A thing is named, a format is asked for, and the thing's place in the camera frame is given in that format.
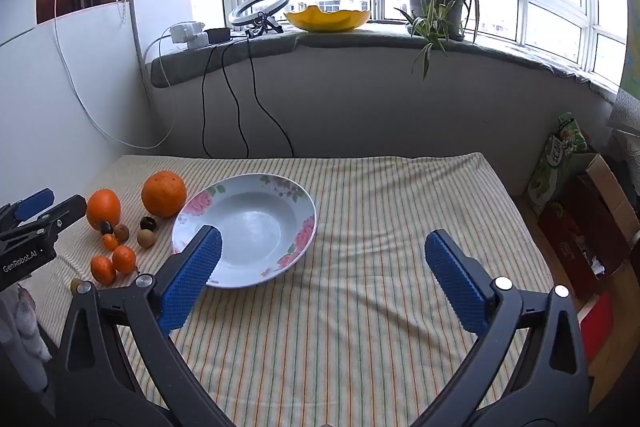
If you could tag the dark red box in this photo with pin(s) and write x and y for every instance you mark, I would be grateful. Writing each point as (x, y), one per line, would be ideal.
(565, 242)

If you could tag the small tangerine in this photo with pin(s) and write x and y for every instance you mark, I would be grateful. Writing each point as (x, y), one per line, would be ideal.
(124, 258)
(103, 269)

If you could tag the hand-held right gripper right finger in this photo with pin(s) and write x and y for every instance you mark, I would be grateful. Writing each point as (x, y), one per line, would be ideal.
(457, 279)

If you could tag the potted spider plant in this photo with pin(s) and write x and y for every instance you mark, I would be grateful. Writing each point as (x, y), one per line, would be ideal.
(432, 7)

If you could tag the striped tablecloth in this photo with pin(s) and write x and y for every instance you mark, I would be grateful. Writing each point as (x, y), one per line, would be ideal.
(375, 232)

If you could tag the tiny orange kumquat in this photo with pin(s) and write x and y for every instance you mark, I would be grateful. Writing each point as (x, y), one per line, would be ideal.
(110, 242)

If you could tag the yellow wavy bowl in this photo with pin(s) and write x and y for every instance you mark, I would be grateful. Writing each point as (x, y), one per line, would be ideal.
(325, 21)

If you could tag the grey patterned cloth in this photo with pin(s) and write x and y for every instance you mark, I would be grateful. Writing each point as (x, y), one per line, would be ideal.
(627, 112)

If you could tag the white charger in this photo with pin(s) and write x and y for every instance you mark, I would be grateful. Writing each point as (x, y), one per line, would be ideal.
(198, 41)

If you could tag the black power adapter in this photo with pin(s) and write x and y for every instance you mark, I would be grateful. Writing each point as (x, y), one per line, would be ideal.
(218, 35)

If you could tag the white fuzzy garment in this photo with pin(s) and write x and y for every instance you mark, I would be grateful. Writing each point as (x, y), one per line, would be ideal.
(22, 337)

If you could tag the floral white plate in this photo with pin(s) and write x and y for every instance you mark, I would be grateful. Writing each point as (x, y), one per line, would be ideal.
(250, 227)

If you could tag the green printed bag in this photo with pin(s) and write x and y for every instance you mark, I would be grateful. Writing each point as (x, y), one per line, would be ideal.
(552, 167)

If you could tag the medium orange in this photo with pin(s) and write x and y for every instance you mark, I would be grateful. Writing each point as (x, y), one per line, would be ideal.
(103, 207)

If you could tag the dark round fruit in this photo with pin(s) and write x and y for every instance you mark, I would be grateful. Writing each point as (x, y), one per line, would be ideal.
(106, 227)
(147, 223)

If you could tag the brown cardboard box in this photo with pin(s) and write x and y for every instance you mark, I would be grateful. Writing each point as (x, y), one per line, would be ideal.
(612, 192)

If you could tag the brown longan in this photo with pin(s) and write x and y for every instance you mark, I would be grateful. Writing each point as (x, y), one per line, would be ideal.
(121, 232)
(146, 239)
(75, 285)

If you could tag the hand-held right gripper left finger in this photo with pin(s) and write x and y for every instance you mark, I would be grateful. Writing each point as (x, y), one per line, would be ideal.
(192, 277)

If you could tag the large orange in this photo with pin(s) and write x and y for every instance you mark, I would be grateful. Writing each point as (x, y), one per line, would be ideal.
(163, 194)

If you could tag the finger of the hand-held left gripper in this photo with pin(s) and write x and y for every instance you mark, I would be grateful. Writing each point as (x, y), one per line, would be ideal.
(60, 214)
(35, 202)

